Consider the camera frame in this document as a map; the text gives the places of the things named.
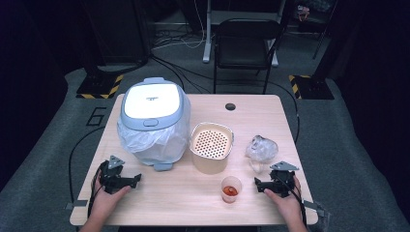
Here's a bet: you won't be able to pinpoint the grey table clamp bracket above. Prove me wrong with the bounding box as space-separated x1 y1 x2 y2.
65 199 89 211
303 199 326 218

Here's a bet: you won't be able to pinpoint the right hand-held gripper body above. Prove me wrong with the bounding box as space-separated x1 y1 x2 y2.
270 160 300 198

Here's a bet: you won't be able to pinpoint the person's left hand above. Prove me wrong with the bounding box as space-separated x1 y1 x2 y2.
92 179 132 220

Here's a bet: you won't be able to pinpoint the person's right hand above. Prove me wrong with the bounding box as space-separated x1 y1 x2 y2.
263 175 306 225

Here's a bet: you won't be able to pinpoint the right hand-held gripper cable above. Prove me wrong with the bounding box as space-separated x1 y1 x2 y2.
279 176 308 227

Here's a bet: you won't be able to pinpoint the hazard-striped black stand base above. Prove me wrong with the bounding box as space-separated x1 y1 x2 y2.
288 74 336 101
75 74 125 100

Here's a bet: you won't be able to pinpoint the black floor cable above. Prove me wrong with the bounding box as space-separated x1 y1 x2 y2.
68 125 106 205
267 79 301 145

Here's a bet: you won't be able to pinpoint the orange food scraps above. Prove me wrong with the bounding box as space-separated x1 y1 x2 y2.
222 185 239 197

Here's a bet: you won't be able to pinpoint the white grey pedal trash can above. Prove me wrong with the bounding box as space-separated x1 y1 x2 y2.
116 76 191 172

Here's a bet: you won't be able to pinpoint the hand-held gripper cable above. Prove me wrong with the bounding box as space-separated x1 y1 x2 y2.
279 176 308 227
86 167 103 218

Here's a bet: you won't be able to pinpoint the black folding chair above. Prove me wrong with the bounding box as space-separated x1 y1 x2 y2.
212 18 282 95

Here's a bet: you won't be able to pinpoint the clear plastic bag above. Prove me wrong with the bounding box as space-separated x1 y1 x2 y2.
245 134 279 174

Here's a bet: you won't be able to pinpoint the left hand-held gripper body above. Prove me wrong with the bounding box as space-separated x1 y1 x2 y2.
98 155 130 195

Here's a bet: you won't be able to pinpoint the beige container with perforated strainer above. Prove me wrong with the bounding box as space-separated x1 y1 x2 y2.
189 121 235 176

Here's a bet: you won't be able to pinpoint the left hand-held gripper cable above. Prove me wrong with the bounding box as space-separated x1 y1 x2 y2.
86 167 103 218

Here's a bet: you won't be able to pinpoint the white plastic bin liner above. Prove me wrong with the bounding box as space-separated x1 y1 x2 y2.
116 96 191 166

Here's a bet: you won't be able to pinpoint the white floor cable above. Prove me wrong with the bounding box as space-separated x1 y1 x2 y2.
151 0 207 51

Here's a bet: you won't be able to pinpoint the white metal desk frame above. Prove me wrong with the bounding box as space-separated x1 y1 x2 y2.
202 0 280 68

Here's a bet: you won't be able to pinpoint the clear plastic cup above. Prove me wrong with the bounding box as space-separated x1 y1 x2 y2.
220 175 243 204

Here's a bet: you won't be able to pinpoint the black metal stand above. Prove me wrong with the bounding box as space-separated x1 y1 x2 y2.
310 13 337 61

